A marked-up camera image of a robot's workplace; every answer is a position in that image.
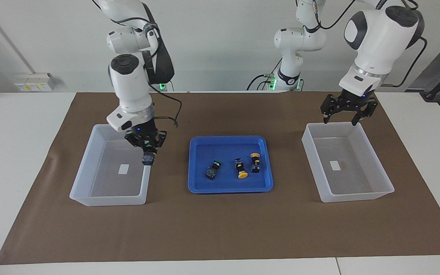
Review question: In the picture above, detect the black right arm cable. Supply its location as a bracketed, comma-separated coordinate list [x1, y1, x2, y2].
[144, 23, 183, 128]

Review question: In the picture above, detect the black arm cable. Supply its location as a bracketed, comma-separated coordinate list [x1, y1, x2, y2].
[144, 23, 183, 128]
[314, 0, 428, 88]

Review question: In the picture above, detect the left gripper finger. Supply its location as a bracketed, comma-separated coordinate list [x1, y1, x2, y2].
[321, 101, 335, 124]
[352, 105, 376, 126]

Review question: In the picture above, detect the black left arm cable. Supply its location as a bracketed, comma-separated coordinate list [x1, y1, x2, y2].
[314, 0, 428, 88]

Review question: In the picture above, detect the wall power socket strip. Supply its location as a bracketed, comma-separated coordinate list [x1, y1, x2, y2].
[14, 73, 56, 92]

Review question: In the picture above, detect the black left base cable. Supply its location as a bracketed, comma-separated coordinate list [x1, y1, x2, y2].
[246, 57, 283, 91]

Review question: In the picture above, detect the blue plastic tray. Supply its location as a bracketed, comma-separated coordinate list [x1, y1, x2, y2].
[188, 135, 274, 194]

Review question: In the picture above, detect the translucent white plastic box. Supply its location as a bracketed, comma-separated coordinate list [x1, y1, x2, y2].
[70, 123, 155, 207]
[301, 121, 395, 203]

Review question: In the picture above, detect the brown paper mat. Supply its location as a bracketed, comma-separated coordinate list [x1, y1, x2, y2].
[0, 91, 440, 265]

